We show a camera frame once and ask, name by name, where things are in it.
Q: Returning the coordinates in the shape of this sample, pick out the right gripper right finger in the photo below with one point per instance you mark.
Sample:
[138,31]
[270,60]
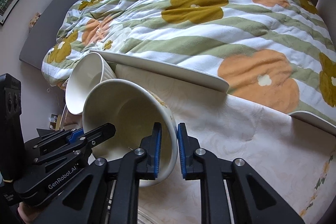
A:
[231,191]

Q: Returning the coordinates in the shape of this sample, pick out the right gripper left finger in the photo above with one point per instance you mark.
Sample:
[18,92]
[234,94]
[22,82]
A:
[107,191]

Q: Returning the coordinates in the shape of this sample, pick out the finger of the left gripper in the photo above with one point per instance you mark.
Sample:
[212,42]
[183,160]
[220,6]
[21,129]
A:
[96,136]
[68,134]

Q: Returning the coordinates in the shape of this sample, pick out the cream round bowl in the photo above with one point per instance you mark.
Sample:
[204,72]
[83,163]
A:
[133,111]

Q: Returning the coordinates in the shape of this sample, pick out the white ribbed bowl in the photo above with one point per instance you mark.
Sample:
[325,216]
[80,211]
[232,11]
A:
[89,72]

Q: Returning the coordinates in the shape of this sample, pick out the duck pattern deep plate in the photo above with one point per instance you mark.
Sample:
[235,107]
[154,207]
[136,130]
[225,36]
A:
[145,217]

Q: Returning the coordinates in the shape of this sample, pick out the person's left hand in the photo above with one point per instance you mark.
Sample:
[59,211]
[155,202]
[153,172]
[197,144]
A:
[27,214]

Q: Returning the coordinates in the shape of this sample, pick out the floral cream tablecloth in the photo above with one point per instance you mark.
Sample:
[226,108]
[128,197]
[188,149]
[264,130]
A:
[295,158]

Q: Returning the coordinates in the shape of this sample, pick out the white tray table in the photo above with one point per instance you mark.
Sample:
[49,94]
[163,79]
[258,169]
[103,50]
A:
[202,79]

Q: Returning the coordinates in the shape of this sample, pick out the grey padded headboard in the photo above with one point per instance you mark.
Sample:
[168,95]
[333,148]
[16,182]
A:
[42,36]

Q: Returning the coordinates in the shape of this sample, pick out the small plush toy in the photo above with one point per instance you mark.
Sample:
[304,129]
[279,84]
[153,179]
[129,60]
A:
[34,20]

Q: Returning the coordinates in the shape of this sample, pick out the floral striped duvet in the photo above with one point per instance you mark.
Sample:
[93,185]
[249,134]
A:
[277,53]

